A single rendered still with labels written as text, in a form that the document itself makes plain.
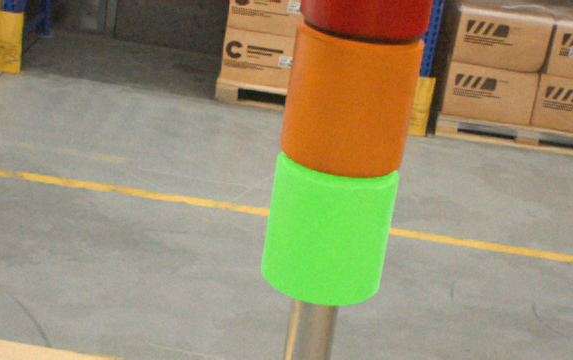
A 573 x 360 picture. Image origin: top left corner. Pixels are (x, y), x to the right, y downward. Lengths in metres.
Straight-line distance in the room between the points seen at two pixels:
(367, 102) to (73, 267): 5.17
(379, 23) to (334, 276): 0.10
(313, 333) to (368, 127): 0.10
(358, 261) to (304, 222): 0.03
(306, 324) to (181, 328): 4.66
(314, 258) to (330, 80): 0.07
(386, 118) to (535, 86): 7.79
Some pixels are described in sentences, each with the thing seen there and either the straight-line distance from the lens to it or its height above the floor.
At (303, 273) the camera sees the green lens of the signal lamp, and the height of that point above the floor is 2.17.
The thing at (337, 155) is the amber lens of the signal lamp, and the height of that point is 2.23.
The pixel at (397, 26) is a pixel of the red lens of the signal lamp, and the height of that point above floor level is 2.28.
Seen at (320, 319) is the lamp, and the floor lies 2.15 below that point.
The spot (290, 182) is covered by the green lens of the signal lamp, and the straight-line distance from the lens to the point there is 0.48.
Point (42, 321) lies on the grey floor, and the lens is 5.14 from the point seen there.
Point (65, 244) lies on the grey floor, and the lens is 5.84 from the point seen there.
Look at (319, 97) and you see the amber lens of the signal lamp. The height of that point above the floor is 2.25.
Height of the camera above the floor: 2.37
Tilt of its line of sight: 20 degrees down
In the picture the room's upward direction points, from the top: 9 degrees clockwise
